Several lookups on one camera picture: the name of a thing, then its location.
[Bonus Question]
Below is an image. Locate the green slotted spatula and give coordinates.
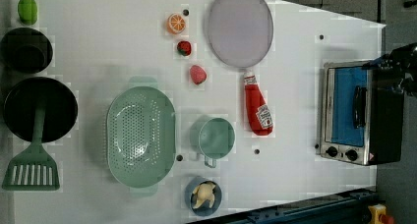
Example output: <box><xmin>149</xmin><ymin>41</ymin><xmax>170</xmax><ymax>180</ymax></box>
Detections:
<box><xmin>2</xmin><ymin>107</ymin><xmax>60</xmax><ymax>191</ymax></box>

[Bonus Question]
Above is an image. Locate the silver toaster oven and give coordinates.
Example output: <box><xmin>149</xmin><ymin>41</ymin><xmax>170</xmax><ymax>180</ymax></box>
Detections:
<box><xmin>320</xmin><ymin>61</ymin><xmax>404</xmax><ymax>166</ymax></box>

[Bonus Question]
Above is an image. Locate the blue aluminium frame rail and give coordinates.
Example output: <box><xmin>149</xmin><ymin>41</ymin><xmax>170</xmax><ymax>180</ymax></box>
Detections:
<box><xmin>189</xmin><ymin>189</ymin><xmax>379</xmax><ymax>224</ymax></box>

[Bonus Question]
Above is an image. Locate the small black bowl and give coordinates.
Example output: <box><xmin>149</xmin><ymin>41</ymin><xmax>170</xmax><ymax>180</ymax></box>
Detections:
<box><xmin>1</xmin><ymin>28</ymin><xmax>53</xmax><ymax>74</ymax></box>

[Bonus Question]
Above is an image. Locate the red plush ketchup bottle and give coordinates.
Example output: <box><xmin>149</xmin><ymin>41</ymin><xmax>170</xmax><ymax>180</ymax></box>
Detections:
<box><xmin>244</xmin><ymin>72</ymin><xmax>273</xmax><ymax>136</ymax></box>

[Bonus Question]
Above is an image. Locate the lilac round plate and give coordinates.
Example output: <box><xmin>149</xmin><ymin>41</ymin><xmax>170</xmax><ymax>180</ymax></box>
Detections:
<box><xmin>208</xmin><ymin>0</ymin><xmax>273</xmax><ymax>68</ymax></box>

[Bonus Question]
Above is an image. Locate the black camera on stand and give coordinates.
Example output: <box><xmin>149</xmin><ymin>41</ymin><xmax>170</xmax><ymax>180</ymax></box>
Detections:
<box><xmin>362</xmin><ymin>43</ymin><xmax>417</xmax><ymax>96</ymax></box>

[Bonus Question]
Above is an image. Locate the yellow red emergency button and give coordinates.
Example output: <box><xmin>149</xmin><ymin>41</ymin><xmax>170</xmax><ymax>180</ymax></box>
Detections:
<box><xmin>368</xmin><ymin>204</ymin><xmax>395</xmax><ymax>224</ymax></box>

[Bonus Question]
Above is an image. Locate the red strawberry toy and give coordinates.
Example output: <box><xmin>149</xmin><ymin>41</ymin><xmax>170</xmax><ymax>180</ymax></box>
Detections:
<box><xmin>177</xmin><ymin>40</ymin><xmax>192</xmax><ymax>56</ymax></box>

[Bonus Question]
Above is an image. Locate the black frying pan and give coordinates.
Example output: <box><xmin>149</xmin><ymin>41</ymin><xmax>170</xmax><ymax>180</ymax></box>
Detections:
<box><xmin>3</xmin><ymin>77</ymin><xmax>78</xmax><ymax>142</ymax></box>

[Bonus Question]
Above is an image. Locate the orange slice toy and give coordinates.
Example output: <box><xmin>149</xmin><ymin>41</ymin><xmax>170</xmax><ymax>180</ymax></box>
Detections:
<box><xmin>166</xmin><ymin>14</ymin><xmax>186</xmax><ymax>34</ymax></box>

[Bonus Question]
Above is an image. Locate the yellow plush chicken toy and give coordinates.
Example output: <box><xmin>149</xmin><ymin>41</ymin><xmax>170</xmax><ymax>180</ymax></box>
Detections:
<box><xmin>192</xmin><ymin>182</ymin><xmax>216</xmax><ymax>209</ymax></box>

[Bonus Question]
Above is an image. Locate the green lime toy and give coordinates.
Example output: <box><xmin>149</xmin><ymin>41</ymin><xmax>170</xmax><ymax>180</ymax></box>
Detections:
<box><xmin>18</xmin><ymin>0</ymin><xmax>38</xmax><ymax>26</ymax></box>

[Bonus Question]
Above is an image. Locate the blue bowl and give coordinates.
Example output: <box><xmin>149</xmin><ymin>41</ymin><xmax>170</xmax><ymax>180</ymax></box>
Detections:
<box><xmin>185</xmin><ymin>177</ymin><xmax>222</xmax><ymax>217</ymax></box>

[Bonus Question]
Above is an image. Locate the pink strawberry toy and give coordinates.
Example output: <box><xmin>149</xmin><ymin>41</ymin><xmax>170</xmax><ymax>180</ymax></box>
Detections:
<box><xmin>189</xmin><ymin>65</ymin><xmax>207</xmax><ymax>85</ymax></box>

